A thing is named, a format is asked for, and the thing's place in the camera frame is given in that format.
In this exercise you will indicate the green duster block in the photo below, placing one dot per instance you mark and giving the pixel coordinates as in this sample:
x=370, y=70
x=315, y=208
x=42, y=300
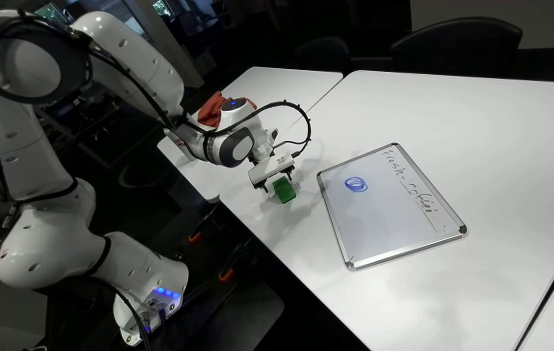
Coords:
x=286, y=189

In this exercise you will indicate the red crumpled bag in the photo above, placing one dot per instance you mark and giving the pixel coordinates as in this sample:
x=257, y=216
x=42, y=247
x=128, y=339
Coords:
x=212, y=109

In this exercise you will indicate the metal framed small whiteboard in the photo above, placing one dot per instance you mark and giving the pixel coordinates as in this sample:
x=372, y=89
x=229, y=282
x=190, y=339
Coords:
x=387, y=206

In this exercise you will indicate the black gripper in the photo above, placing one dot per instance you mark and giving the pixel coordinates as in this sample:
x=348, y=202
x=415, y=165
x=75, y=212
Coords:
x=282, y=154

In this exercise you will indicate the black office chair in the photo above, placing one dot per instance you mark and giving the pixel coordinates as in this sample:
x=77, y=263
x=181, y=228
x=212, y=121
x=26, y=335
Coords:
x=456, y=41
x=323, y=52

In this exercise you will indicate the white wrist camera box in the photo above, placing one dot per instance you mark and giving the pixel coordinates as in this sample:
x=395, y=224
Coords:
x=270, y=169

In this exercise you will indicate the orange black table clamp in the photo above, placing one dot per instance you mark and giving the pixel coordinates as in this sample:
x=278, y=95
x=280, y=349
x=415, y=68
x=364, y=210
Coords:
x=196, y=236
x=227, y=275

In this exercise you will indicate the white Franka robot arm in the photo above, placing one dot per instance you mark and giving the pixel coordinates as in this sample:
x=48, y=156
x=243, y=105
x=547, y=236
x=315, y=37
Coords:
x=36, y=239

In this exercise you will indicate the lit computer monitor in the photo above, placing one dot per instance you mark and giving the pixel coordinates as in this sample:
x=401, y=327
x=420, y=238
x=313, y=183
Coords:
x=54, y=11

